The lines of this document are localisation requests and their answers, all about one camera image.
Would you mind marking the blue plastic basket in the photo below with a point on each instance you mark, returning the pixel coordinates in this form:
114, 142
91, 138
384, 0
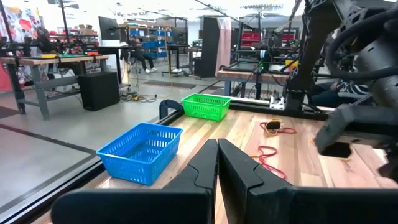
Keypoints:
124, 168

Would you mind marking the black floor mat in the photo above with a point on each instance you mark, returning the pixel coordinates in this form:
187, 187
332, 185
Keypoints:
168, 84

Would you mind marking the wide black rubber band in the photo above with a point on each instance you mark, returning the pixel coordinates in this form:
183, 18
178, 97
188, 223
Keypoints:
273, 125
337, 150

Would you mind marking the black computer monitor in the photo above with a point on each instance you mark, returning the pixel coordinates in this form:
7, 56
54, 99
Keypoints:
109, 28

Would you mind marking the green plastic basket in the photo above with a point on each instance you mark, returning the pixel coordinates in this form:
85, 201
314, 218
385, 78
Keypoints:
202, 112

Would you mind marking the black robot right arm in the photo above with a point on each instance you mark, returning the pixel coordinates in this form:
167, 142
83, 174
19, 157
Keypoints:
376, 56

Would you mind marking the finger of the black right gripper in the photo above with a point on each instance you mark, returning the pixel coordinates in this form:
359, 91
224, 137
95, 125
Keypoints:
329, 130
390, 169

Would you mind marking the tall black cabinet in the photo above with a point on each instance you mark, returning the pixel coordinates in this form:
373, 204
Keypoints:
210, 46

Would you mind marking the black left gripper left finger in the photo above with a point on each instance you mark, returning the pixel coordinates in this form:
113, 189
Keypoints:
186, 200

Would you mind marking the shelf with blue bins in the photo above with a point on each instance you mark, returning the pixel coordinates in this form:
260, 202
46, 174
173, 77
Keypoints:
152, 43

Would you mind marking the silver corner bracket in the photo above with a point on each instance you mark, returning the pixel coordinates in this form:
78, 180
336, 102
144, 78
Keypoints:
276, 102

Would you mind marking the wooden workbench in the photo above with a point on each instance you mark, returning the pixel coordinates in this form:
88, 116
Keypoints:
248, 76
77, 59

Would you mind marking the black floor cabinet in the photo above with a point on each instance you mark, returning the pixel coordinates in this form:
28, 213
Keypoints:
99, 90

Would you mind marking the black desk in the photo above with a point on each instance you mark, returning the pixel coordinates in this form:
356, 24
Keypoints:
112, 48

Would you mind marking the yellow item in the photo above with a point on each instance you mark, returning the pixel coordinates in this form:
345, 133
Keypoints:
49, 56

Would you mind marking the red storage bins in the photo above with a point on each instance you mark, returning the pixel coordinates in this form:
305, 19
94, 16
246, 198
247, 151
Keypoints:
250, 39

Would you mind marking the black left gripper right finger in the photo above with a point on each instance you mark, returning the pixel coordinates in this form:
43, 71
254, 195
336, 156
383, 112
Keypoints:
248, 200

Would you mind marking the colourful wall hanging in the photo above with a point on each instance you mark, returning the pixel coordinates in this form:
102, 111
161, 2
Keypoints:
21, 21

